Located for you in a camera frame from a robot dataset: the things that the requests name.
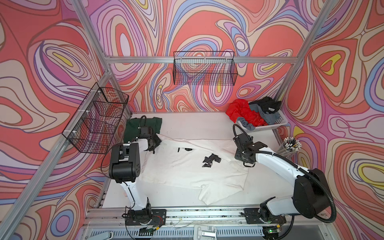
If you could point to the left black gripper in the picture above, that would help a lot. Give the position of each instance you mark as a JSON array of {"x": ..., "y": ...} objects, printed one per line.
[{"x": 154, "y": 136}]

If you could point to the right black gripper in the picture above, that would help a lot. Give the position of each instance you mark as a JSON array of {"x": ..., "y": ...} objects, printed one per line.
[{"x": 237, "y": 156}]

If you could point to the white printed t-shirt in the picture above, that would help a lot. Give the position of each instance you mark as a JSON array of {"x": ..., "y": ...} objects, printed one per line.
[{"x": 207, "y": 165}]

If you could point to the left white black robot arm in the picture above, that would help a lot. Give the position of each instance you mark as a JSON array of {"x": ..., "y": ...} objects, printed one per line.
[{"x": 125, "y": 169}]

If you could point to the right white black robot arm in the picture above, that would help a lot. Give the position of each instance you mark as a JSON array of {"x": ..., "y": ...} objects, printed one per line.
[{"x": 311, "y": 196}]

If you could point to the grey t-shirt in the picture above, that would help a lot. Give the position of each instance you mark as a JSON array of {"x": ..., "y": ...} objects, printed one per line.
[{"x": 268, "y": 118}]

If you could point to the red t-shirt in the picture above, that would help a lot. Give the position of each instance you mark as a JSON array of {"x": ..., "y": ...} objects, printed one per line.
[{"x": 239, "y": 110}]

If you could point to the cup of pens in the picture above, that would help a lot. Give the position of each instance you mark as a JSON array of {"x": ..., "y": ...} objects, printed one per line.
[{"x": 289, "y": 147}]

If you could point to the white plastic laundry basket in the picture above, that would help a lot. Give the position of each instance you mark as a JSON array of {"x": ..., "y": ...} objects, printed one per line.
[{"x": 281, "y": 121}]

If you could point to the black t-shirt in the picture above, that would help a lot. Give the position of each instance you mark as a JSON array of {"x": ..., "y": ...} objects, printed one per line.
[{"x": 269, "y": 105}]

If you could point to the left black wire basket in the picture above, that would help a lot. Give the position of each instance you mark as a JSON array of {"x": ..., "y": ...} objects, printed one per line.
[{"x": 96, "y": 120}]

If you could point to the black wire basket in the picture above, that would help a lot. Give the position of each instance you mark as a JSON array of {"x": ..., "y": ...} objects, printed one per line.
[
  {"x": 204, "y": 68},
  {"x": 96, "y": 120}
]

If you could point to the back black wire basket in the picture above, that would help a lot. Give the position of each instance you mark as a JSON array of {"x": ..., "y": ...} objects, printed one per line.
[{"x": 204, "y": 68}]

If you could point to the white box on rail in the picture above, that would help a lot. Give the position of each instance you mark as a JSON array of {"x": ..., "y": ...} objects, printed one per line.
[{"x": 205, "y": 232}]

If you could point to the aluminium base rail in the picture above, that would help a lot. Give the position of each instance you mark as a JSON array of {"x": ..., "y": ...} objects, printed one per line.
[{"x": 232, "y": 223}]

